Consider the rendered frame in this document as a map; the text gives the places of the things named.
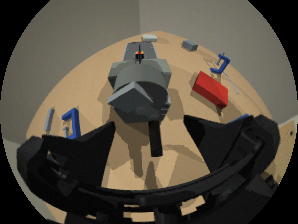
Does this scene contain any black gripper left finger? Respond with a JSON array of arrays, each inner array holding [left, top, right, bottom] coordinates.
[[41, 121, 116, 186]]

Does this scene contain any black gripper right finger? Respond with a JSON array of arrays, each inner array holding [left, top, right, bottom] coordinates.
[[184, 115, 253, 173]]

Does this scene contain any red rectangular block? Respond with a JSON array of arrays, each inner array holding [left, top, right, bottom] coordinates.
[[193, 71, 229, 109]]

